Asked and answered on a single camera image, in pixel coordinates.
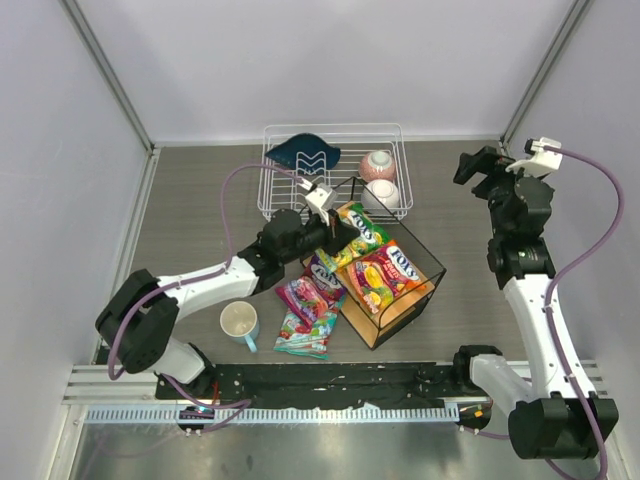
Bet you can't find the green candy bag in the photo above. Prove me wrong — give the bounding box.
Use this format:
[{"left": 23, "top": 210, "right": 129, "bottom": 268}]
[{"left": 315, "top": 202, "right": 392, "bottom": 272}]

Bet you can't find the orange fruits candy bag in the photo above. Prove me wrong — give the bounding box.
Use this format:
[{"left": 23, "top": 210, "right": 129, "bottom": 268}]
[{"left": 343, "top": 240, "right": 427, "bottom": 317}]

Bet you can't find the purple berries candy bag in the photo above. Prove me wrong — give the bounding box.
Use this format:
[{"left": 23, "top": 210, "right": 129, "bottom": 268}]
[{"left": 275, "top": 255, "right": 346, "bottom": 332}]

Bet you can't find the wooden two-tier wire shelf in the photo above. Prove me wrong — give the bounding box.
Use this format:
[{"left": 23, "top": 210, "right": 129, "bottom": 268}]
[{"left": 334, "top": 200, "right": 446, "bottom": 350}]

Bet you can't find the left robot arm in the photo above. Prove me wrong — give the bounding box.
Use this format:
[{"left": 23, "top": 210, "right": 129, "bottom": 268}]
[{"left": 95, "top": 209, "right": 359, "bottom": 398}]

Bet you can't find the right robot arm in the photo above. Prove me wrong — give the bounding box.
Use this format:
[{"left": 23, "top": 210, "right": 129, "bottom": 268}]
[{"left": 452, "top": 138, "right": 619, "bottom": 461}]

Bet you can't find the teal mint candy bag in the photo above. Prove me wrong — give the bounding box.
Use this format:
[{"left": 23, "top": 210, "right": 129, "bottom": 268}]
[{"left": 273, "top": 302, "right": 342, "bottom": 360}]

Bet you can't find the white bowl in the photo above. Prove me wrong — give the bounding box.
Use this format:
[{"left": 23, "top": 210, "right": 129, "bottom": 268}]
[{"left": 361, "top": 179, "right": 400, "bottom": 210}]

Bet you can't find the pink patterned bowl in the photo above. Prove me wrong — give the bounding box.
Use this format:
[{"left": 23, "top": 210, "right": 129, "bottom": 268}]
[{"left": 359, "top": 150, "right": 396, "bottom": 182}]

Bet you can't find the dark blue leaf plate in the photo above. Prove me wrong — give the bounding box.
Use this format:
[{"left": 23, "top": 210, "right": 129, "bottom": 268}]
[{"left": 265, "top": 133, "right": 341, "bottom": 175}]

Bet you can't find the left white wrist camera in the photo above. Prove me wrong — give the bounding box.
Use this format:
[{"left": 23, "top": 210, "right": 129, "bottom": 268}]
[{"left": 298, "top": 179, "right": 337, "bottom": 226}]

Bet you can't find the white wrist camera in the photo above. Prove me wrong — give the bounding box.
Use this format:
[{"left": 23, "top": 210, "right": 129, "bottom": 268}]
[
  {"left": 505, "top": 137, "right": 563, "bottom": 178},
  {"left": 298, "top": 179, "right": 337, "bottom": 226}
]

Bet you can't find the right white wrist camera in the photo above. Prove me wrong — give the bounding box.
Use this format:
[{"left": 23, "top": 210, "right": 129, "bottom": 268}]
[{"left": 505, "top": 137, "right": 563, "bottom": 178}]

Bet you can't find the white wire dish rack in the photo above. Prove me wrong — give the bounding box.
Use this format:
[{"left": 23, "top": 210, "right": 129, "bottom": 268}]
[{"left": 261, "top": 123, "right": 414, "bottom": 224}]

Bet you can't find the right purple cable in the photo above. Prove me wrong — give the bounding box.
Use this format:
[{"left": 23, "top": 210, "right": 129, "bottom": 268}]
[{"left": 462, "top": 145, "right": 626, "bottom": 480}]

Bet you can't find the purple cable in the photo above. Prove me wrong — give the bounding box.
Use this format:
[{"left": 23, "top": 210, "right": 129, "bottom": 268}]
[
  {"left": 107, "top": 162, "right": 314, "bottom": 434},
  {"left": 462, "top": 145, "right": 626, "bottom": 480}
]

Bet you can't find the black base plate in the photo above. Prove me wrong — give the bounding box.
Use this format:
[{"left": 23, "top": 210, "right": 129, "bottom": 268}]
[{"left": 155, "top": 360, "right": 513, "bottom": 412}]

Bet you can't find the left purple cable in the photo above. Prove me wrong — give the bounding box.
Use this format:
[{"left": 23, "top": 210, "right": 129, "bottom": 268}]
[{"left": 107, "top": 162, "right": 314, "bottom": 434}]

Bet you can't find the white slotted cable duct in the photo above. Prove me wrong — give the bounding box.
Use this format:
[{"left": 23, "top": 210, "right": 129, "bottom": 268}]
[{"left": 84, "top": 404, "right": 459, "bottom": 425}]

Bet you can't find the aluminium rail frame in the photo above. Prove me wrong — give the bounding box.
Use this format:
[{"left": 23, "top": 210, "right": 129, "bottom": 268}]
[{"left": 58, "top": 0, "right": 640, "bottom": 480}]

